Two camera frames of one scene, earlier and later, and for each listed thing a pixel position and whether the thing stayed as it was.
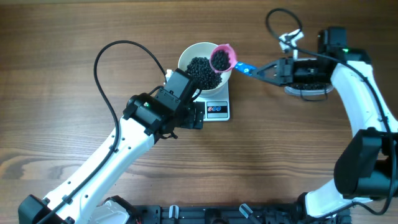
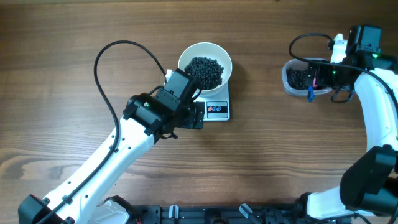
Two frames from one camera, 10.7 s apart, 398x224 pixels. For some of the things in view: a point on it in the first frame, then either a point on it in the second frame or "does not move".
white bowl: x=203 y=50 does not move
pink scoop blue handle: x=222 y=58 → x=311 y=93
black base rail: x=290 y=214 does not move
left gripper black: x=194 y=115 does not move
